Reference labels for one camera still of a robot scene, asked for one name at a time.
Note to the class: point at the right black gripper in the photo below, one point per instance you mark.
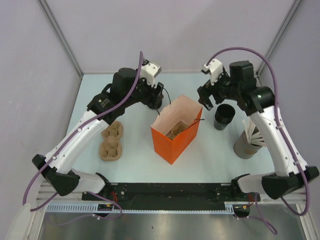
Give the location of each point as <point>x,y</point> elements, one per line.
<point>205,91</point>

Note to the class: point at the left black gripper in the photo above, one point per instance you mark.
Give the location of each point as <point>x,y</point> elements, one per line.
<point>158,93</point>

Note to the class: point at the stack of black cups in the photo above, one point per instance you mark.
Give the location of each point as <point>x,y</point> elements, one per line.
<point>223,116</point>

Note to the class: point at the brown cup carrier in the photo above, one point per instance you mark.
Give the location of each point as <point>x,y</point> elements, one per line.
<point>111,148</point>
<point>177,129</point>

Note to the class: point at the orange paper bag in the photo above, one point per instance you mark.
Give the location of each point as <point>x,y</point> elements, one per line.
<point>182,108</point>

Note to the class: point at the stack of black lids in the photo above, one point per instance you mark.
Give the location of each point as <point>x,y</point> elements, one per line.
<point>154,105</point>

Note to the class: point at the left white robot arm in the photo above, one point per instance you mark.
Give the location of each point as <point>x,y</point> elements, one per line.
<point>57,165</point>

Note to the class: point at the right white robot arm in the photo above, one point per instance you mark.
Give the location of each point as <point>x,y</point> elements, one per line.
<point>291,171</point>

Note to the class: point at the grey straw holder cup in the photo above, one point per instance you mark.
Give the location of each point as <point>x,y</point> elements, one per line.
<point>243,149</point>

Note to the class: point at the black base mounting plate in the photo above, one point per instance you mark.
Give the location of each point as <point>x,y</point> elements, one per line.
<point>174,194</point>

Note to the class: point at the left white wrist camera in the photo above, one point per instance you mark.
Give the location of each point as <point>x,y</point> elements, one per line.
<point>149,71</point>

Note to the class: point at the white slotted cable duct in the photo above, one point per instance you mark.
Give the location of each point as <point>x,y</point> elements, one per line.
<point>106,208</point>

